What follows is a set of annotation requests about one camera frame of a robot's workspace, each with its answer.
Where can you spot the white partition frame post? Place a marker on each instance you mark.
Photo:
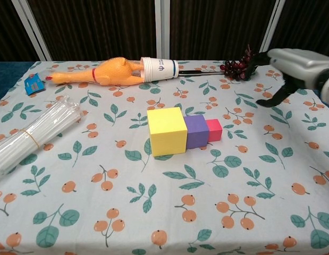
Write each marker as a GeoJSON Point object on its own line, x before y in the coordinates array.
{"type": "Point", "coordinates": [162, 26]}
{"type": "Point", "coordinates": [273, 26]}
{"type": "Point", "coordinates": [31, 29]}

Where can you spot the floral patterned tablecloth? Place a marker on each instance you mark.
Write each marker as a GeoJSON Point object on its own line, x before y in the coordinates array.
{"type": "Point", "coordinates": [127, 186]}

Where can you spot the white paper cup stack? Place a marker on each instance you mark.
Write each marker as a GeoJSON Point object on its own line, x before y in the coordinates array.
{"type": "Point", "coordinates": [160, 68]}

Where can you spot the large yellow foam cube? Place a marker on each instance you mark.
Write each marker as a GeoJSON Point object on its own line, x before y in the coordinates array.
{"type": "Point", "coordinates": [167, 135]}

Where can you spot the small red foam cube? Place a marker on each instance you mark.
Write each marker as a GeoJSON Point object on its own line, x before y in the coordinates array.
{"type": "Point", "coordinates": [215, 131]}

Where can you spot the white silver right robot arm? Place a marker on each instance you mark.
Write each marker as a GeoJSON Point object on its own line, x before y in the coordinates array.
{"type": "Point", "coordinates": [327, 85]}

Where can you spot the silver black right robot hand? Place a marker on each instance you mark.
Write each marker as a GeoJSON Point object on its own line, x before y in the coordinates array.
{"type": "Point", "coordinates": [294, 65]}

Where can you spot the small blue packet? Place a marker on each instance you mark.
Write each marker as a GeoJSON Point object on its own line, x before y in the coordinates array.
{"type": "Point", "coordinates": [34, 85]}

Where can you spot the orange rubber chicken toy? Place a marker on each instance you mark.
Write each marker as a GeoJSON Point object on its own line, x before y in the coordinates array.
{"type": "Point", "coordinates": [111, 71]}

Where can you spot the bundle of clear straws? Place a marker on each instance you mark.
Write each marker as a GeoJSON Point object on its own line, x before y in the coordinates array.
{"type": "Point", "coordinates": [34, 130]}

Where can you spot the purple foam cube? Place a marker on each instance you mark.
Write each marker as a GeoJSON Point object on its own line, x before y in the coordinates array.
{"type": "Point", "coordinates": [197, 134]}

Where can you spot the dark red grape bunch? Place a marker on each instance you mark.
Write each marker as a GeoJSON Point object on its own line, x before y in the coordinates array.
{"type": "Point", "coordinates": [234, 69]}

